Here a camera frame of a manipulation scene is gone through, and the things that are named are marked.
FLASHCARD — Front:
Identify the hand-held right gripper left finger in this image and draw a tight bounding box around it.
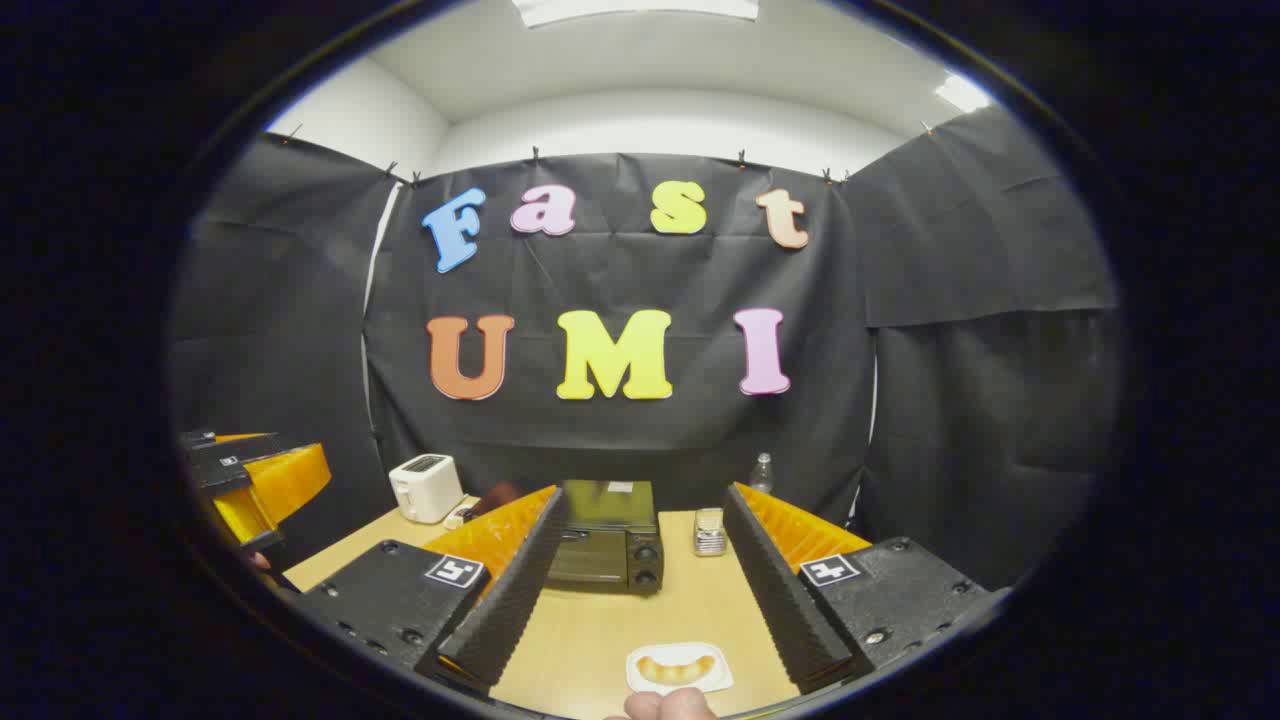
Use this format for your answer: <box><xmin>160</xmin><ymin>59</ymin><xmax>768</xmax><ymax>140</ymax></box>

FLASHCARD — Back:
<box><xmin>290</xmin><ymin>485</ymin><xmax>571</xmax><ymax>696</ymax></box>

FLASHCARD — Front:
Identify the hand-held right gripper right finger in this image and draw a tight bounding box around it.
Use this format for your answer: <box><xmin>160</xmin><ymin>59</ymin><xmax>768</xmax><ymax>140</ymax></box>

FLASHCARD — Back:
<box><xmin>722</xmin><ymin>482</ymin><xmax>991</xmax><ymax>696</ymax></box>

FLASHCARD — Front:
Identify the black electric oven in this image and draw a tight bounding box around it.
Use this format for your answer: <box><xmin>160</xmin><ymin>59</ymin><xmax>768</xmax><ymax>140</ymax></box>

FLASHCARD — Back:
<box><xmin>545</xmin><ymin>480</ymin><xmax>666</xmax><ymax>597</ymax></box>

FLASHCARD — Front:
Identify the golden croissant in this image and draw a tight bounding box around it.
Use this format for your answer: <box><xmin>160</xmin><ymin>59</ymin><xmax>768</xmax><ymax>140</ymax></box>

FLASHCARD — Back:
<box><xmin>637</xmin><ymin>655</ymin><xmax>718</xmax><ymax>687</ymax></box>

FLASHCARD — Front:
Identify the white plate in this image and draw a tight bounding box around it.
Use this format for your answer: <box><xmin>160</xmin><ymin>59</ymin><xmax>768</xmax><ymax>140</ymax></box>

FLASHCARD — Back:
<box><xmin>626</xmin><ymin>642</ymin><xmax>734</xmax><ymax>696</ymax></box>

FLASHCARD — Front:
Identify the white toaster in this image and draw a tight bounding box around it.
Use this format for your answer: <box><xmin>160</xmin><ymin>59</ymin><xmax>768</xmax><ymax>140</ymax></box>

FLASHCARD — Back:
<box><xmin>388</xmin><ymin>454</ymin><xmax>466</xmax><ymax>525</ymax></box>

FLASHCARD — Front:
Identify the black backdrop cloth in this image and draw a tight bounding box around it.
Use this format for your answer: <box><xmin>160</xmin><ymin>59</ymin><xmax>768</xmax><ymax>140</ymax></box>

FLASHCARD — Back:
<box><xmin>170</xmin><ymin>105</ymin><xmax>1119</xmax><ymax>591</ymax></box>

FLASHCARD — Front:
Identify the small ceiling light panel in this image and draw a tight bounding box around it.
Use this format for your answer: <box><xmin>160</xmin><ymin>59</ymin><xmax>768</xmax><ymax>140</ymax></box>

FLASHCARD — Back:
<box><xmin>935</xmin><ymin>75</ymin><xmax>991</xmax><ymax>113</ymax></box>

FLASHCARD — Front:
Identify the long ceiling light panel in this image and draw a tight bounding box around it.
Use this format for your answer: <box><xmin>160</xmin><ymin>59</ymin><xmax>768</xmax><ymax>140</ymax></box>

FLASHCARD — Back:
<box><xmin>512</xmin><ymin>0</ymin><xmax>761</xmax><ymax>28</ymax></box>

